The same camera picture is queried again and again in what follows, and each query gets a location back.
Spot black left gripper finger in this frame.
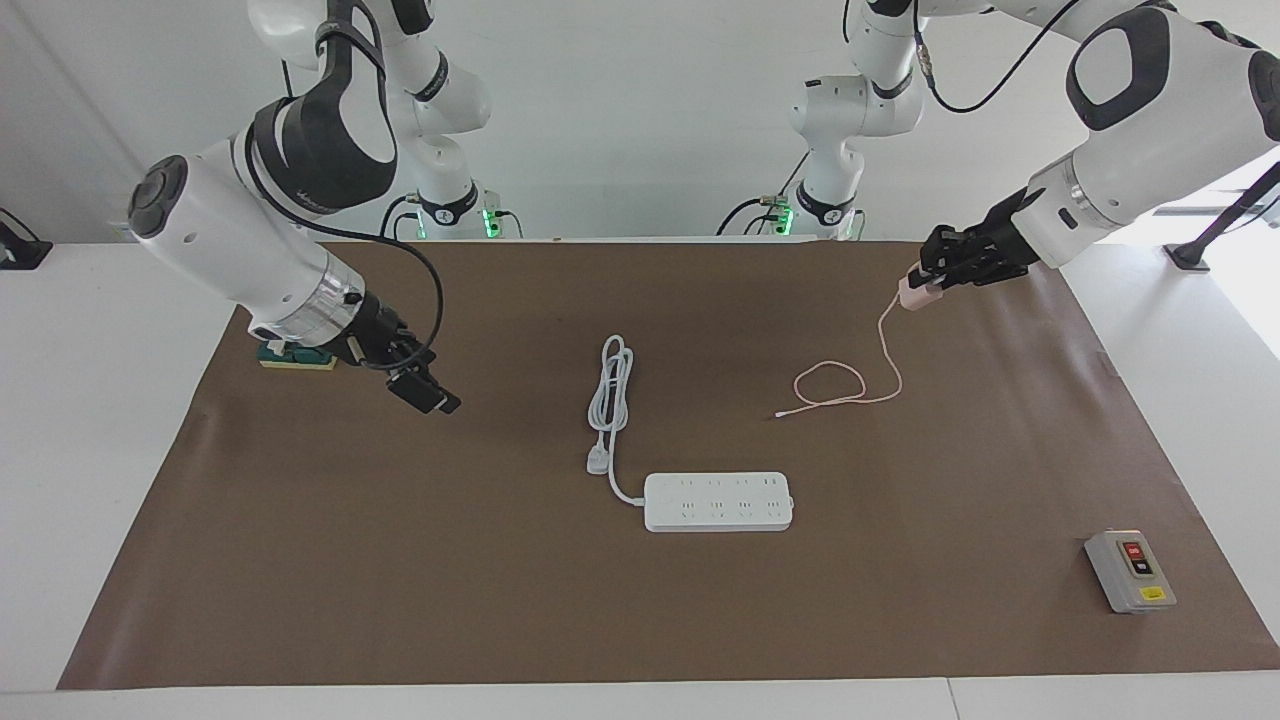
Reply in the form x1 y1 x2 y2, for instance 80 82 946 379
928 257 1013 294
918 224 993 273

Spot grey on/off switch box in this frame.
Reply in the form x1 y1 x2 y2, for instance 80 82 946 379
1084 529 1178 615

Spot pink charger adapter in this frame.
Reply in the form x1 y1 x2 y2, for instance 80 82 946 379
897 272 944 312

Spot brown table mat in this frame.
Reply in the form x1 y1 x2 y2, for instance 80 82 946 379
57 238 1280 691

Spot pink charging cable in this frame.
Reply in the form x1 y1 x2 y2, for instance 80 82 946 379
773 290 907 420

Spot black camera stand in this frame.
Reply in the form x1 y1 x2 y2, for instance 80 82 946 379
1162 160 1280 274
0 207 54 272

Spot white power strip cord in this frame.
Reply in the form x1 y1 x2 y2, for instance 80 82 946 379
584 334 649 507

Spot green rectangular block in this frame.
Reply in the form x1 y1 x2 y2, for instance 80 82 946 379
257 336 342 372

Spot black base cable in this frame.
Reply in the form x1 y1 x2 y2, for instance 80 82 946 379
377 192 427 242
714 190 797 238

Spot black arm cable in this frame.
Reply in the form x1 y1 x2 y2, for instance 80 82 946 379
243 128 447 377
912 0 1093 115

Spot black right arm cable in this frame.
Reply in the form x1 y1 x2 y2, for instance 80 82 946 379
243 128 447 377

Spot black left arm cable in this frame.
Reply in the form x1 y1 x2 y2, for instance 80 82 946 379
912 0 1093 115

